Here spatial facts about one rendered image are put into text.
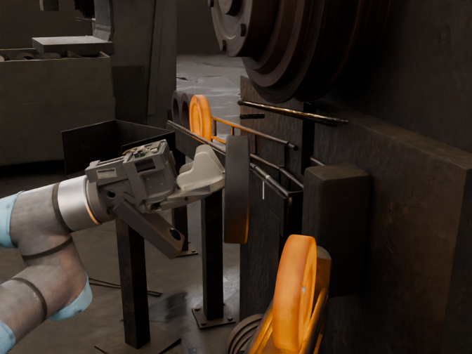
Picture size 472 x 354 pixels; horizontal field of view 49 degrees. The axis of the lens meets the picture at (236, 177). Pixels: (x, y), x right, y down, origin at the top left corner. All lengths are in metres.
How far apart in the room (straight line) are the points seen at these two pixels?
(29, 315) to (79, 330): 1.21
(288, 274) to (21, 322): 0.34
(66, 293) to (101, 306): 1.27
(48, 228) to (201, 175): 0.23
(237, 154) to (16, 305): 0.34
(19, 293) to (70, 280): 0.09
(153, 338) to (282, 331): 1.20
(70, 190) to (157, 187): 0.12
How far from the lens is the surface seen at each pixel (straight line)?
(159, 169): 0.71
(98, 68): 3.41
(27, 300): 0.75
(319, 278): 0.81
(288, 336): 0.68
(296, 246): 0.69
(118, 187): 0.75
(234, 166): 0.68
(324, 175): 0.90
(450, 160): 0.79
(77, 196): 0.75
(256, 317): 0.98
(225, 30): 1.10
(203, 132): 1.75
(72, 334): 1.94
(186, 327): 1.90
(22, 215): 0.78
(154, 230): 0.75
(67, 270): 0.80
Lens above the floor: 1.09
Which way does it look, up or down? 19 degrees down
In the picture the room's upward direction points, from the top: straight up
